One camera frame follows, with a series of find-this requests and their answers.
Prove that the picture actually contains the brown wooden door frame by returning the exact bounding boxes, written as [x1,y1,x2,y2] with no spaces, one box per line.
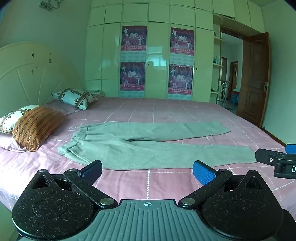
[220,25,246,116]

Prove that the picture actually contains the cream wooden headboard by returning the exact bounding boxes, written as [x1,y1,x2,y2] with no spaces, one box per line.
[0,42,83,112]

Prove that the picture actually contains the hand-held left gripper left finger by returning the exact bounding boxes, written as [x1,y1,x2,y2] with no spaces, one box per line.
[30,160,118,209]

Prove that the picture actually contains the orange striped pillow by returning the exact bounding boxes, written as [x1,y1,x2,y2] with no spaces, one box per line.
[13,106,66,152]

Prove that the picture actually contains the grey pants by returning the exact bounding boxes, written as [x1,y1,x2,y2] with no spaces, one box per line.
[57,122,257,171]

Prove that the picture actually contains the metal wall ornament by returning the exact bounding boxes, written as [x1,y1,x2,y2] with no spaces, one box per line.
[39,0,65,11]

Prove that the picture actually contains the bed with pink sheet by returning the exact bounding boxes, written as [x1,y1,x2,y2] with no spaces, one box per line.
[0,96,287,232]

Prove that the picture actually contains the cream corner shelf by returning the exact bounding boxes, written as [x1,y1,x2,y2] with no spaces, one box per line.
[210,23,225,105]

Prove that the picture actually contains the metal rack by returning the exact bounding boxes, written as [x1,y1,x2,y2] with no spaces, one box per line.
[218,79,230,103]

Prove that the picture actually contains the pale folded cloth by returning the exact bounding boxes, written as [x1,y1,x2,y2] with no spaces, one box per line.
[87,90,106,99]

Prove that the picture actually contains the wall poster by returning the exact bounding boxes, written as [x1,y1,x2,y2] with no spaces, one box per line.
[168,64,194,100]
[120,62,146,98]
[121,25,148,62]
[170,27,195,65]

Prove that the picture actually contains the brown wooden door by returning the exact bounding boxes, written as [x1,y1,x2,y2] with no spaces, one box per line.
[236,32,271,128]

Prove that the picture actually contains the cream glossy wardrobe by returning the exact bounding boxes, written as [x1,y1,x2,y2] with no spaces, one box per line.
[85,0,264,103]

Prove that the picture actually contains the pink pillow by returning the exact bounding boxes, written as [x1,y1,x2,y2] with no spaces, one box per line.
[0,133,26,153]

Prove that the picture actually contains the white patterned pillow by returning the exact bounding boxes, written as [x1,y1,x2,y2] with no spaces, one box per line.
[0,105,40,135]
[51,88,99,110]

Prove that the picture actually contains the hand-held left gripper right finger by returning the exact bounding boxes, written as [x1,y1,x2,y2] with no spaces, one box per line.
[192,160,271,209]

